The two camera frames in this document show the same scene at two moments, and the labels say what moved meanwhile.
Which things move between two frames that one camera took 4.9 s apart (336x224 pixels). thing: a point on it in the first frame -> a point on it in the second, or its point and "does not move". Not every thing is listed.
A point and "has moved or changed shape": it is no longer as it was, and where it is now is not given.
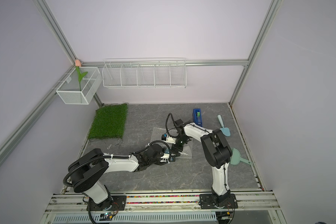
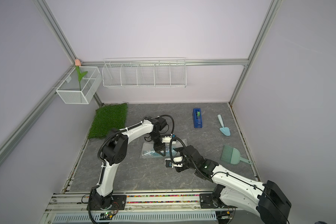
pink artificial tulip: [78, 64] does not move
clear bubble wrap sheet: [156, 135] has moved or changed shape
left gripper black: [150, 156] -> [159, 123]
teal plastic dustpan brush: [235, 158] does not move
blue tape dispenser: [197, 116] does not move
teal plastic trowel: [226, 131] does not move
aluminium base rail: [67, 203] does not move
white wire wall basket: [144, 73] does not move
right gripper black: [178, 149] -> [181, 150]
